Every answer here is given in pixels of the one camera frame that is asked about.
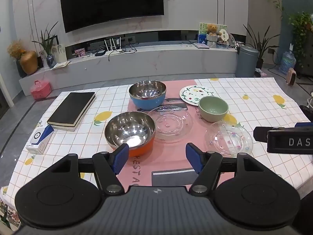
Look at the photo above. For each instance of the small pink heater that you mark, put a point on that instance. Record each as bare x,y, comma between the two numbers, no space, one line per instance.
291,77

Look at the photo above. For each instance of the orange steel bowl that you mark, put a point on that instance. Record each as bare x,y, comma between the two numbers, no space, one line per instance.
129,129

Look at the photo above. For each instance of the white woven basket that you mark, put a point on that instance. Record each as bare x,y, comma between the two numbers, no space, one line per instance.
212,41

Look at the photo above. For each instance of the checked lemon print tablecloth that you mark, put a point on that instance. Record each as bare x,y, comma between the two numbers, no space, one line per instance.
244,107

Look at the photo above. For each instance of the white router with antennas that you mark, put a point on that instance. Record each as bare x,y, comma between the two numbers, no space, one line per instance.
113,52

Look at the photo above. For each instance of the green ceramic bowl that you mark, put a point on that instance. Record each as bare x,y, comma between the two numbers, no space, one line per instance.
212,109

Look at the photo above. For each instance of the round white hand fan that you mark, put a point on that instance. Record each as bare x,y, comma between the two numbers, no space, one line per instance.
223,34

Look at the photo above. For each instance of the black wall television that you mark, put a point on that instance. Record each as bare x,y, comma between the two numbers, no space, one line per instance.
110,2

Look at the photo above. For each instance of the blue steel bowl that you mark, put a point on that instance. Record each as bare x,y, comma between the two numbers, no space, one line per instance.
146,101

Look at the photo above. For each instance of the small photo frame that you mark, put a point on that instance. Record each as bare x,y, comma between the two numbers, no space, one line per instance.
43,58

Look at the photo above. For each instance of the small black box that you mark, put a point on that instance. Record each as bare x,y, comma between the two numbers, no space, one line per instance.
100,53

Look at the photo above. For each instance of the blue glass vase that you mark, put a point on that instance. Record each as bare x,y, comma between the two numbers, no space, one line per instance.
51,61

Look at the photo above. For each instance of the large water bottle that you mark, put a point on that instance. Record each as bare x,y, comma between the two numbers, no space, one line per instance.
287,61

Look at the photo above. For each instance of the decorative display plate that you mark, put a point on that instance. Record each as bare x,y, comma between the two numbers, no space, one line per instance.
231,40

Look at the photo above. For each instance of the bushy green plant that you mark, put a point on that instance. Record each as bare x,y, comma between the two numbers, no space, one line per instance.
303,34

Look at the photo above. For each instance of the long leaf potted plant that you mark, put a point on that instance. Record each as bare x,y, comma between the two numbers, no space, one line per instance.
259,46

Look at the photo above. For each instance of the grey marble television bench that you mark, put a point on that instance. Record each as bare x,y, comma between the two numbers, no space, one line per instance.
151,62

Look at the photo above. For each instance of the smooth clear glass plate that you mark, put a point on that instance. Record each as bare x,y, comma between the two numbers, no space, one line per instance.
173,124

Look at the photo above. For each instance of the white and blue box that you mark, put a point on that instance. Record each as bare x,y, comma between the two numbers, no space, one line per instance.
39,138

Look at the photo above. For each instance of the grey trash bin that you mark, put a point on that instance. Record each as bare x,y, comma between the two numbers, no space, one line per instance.
246,62

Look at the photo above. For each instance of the painted white plate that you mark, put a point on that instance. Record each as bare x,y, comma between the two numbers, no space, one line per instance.
193,94

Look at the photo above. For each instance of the black picture frame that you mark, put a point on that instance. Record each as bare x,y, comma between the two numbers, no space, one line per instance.
55,39

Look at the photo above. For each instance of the gold vase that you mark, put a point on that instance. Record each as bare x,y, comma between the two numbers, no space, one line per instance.
28,62

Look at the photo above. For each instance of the black vase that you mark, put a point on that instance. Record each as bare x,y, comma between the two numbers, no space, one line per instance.
20,68

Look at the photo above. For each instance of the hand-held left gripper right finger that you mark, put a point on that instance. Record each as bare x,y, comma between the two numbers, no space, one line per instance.
193,157

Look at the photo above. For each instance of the elephant drawing card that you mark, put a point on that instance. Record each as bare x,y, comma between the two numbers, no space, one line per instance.
60,53

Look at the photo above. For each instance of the loose papers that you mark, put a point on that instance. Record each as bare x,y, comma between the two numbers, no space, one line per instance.
61,64

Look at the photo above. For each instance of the colourful printed cloth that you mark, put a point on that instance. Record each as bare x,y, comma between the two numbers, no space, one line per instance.
7,210

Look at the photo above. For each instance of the dried yellow flowers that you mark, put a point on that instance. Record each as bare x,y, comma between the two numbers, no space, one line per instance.
16,49

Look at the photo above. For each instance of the green painted picture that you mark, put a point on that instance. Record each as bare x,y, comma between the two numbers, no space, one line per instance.
203,28

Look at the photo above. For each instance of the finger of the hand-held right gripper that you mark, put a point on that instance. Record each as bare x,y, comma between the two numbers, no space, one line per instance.
260,134
304,125

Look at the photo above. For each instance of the pink photo card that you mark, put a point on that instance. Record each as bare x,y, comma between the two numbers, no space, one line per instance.
79,53

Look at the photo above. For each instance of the brown teddy bear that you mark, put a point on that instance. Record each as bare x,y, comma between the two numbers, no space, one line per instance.
212,29

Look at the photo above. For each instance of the purple book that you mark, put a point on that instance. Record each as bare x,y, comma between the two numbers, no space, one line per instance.
201,46

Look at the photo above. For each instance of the hobnail clear glass plate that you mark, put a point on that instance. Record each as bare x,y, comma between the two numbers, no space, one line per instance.
227,139

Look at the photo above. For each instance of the pink plastic basket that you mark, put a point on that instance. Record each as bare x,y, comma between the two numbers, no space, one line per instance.
40,90

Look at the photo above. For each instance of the black notebook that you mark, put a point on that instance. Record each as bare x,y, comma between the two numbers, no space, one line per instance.
80,122
71,107

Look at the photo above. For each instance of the green leafy plant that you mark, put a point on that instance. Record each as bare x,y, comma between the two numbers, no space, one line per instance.
47,41

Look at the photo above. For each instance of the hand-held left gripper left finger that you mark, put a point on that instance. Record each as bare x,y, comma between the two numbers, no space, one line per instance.
121,158

